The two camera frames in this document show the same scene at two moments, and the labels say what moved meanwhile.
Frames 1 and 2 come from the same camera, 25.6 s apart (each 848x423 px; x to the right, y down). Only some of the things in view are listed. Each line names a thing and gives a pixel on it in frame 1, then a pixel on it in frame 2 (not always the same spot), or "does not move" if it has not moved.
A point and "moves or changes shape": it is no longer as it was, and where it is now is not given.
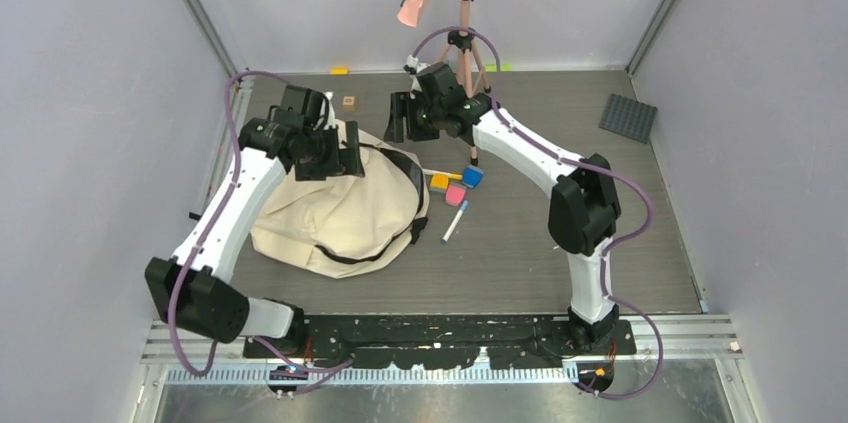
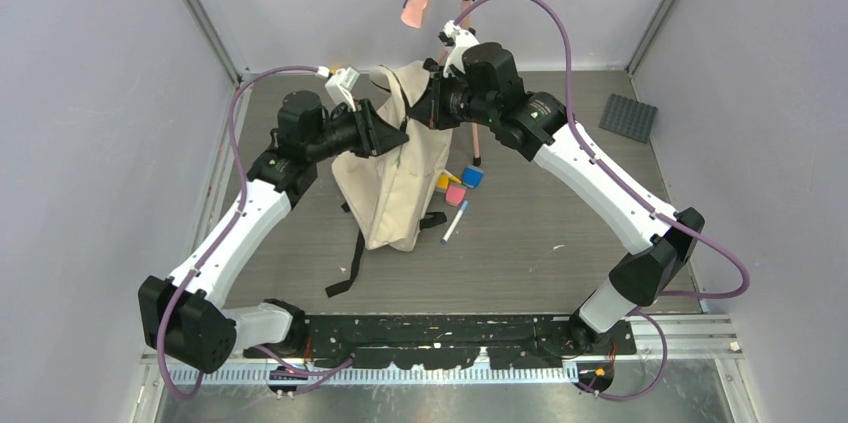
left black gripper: (344, 161) to (374, 135)
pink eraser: (455, 194) does not move
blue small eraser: (472, 176) does not move
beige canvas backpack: (346, 226) moves or changes shape
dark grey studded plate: (628, 118) does not move
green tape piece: (493, 67) does not move
